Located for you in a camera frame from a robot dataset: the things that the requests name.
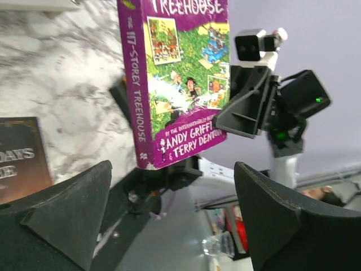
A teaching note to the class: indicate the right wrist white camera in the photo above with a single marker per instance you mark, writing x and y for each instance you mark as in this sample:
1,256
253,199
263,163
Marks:
255,47

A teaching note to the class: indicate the thin dark patterned book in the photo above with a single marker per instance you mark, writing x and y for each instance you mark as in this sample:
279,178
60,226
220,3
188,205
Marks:
24,168

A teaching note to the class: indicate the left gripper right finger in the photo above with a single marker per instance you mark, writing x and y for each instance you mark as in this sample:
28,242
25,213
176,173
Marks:
288,231

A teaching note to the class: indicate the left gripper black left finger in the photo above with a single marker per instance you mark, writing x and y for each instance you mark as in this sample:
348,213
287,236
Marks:
56,228

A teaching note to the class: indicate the purple 117-Storey Treehouse book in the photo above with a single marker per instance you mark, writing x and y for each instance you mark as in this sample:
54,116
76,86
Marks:
177,67

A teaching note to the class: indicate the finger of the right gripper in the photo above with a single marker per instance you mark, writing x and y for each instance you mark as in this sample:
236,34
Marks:
118,92

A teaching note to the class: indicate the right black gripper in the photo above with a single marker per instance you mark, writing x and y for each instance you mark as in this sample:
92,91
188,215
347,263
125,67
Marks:
281,106

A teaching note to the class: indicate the white two-tier wooden shelf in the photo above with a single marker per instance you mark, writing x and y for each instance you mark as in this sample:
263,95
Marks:
40,5

